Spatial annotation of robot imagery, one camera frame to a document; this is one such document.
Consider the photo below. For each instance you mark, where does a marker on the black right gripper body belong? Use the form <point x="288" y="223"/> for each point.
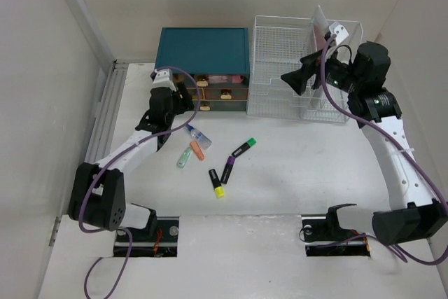
<point x="341" y="75"/>

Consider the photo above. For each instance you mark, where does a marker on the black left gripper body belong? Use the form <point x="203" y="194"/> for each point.
<point x="176" y="109"/>

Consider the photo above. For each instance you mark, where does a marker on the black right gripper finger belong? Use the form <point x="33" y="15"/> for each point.
<point x="312" y="60"/>
<point x="298" y="79"/>

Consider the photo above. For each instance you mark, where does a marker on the clear blue cap bottle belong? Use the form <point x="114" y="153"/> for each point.
<point x="199" y="137"/>

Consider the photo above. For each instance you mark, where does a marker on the pink lid marker tube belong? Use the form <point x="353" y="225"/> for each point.
<point x="229" y="79"/>

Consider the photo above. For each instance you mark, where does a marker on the purple cap black highlighter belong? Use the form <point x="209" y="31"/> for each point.
<point x="227" y="169"/>

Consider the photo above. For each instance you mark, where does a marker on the green cap black highlighter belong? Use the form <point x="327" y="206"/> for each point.
<point x="244" y="147"/>

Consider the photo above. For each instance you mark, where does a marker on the yellow cap black highlighter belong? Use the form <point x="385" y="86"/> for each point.
<point x="218" y="189"/>

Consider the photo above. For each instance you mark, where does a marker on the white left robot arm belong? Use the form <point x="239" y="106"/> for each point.
<point x="98" y="198"/>

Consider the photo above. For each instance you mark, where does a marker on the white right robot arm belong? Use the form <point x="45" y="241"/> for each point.
<point x="417" y="210"/>

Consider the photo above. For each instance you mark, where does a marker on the orange plastic case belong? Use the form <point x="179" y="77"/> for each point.
<point x="197" y="150"/>

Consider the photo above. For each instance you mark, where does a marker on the teal drawer organizer box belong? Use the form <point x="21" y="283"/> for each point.
<point x="208" y="50"/>

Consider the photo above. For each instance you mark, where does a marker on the green translucent plastic case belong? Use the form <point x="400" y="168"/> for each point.
<point x="184" y="158"/>

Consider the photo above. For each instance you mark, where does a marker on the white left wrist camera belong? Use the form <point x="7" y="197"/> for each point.
<point x="162" y="79"/>

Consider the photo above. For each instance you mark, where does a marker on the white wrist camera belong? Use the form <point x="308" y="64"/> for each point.
<point x="162" y="79"/>
<point x="339" y="32"/>

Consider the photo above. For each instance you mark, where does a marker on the white wire file rack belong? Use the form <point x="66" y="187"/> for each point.
<point x="278" y="45"/>

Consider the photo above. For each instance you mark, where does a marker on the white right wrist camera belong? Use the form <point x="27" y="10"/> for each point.
<point x="339" y="32"/>

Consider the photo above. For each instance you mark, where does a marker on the aluminium rail frame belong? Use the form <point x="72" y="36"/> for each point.
<point x="104" y="112"/>

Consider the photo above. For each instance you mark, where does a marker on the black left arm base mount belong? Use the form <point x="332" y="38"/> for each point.
<point x="160" y="242"/>

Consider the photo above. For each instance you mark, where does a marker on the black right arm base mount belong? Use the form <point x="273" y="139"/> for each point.
<point x="324" y="237"/>

